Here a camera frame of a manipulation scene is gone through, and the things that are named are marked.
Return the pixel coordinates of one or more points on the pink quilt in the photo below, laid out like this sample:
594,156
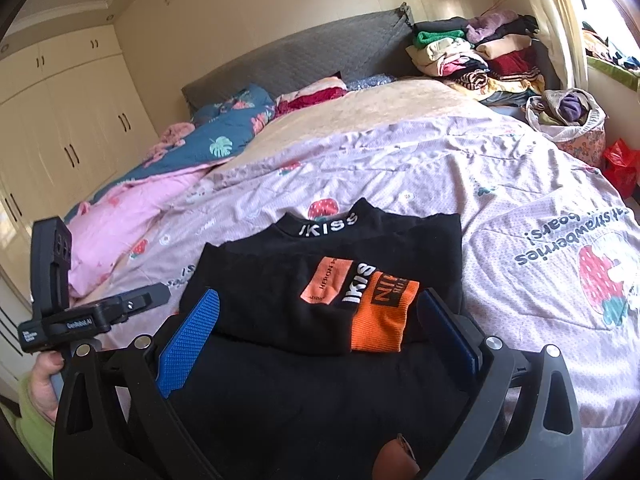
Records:
125,220

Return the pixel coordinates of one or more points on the person's left forearm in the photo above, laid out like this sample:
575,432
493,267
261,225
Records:
32,435

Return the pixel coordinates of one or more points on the grey quilted headboard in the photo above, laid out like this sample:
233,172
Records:
300,55

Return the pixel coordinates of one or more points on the person's left hand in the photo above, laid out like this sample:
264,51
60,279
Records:
45,385

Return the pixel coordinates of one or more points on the floral cloth on windowsill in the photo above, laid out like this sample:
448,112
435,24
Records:
615,55

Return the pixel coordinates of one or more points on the blue patterned pillow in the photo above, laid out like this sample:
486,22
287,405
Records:
372,82

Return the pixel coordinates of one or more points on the red plastic bag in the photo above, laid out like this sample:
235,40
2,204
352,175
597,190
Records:
622,170

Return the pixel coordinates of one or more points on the cream wardrobe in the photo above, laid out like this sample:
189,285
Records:
65,125

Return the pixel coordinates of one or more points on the cream curtain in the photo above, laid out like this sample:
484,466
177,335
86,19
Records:
555,20

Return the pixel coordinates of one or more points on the floral bag of clothes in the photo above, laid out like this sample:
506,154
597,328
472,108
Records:
570,105

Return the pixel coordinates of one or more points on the beige blanket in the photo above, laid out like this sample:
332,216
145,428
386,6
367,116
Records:
375,105

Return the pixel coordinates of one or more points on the pile of folded clothes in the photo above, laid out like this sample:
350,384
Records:
500,60

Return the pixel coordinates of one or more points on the person's right hand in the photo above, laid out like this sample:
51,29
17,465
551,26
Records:
395,460

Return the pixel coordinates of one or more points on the pink strawberry printed duvet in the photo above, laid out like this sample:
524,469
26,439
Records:
450,185

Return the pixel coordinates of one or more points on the blue floral quilt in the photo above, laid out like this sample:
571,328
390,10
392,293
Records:
220,135

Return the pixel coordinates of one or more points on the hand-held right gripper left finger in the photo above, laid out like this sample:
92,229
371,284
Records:
192,335

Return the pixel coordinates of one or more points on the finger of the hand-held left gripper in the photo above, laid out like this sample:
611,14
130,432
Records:
142,299

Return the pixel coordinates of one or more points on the red and pink cloth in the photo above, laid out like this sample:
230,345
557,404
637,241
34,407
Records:
320,96

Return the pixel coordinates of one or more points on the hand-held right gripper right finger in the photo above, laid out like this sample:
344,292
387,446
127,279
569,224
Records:
450,332

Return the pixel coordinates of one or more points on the black sweater with orange cuffs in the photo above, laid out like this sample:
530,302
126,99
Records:
260,285

